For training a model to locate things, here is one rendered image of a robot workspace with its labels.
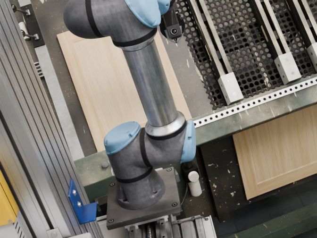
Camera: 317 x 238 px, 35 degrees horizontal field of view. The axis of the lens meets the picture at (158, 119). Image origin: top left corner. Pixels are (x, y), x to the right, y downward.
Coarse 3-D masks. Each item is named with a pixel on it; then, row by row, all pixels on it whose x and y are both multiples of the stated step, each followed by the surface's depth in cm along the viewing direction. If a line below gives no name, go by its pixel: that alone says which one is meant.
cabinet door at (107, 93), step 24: (72, 48) 225; (96, 48) 226; (72, 72) 223; (96, 72) 224; (120, 72) 224; (168, 72) 225; (96, 96) 222; (120, 96) 222; (96, 120) 219; (120, 120) 220; (144, 120) 221; (96, 144) 217
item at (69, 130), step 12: (24, 0) 225; (36, 48) 222; (48, 60) 221; (48, 72) 220; (48, 84) 219; (60, 96) 218; (60, 108) 217; (60, 120) 216; (72, 132) 216; (72, 144) 215; (72, 156) 214; (84, 156) 217
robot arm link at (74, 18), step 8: (72, 0) 120; (80, 0) 118; (64, 8) 124; (72, 8) 119; (80, 8) 117; (64, 16) 123; (72, 16) 119; (80, 16) 118; (72, 24) 120; (80, 24) 118; (88, 24) 118; (72, 32) 123; (80, 32) 120; (88, 32) 120
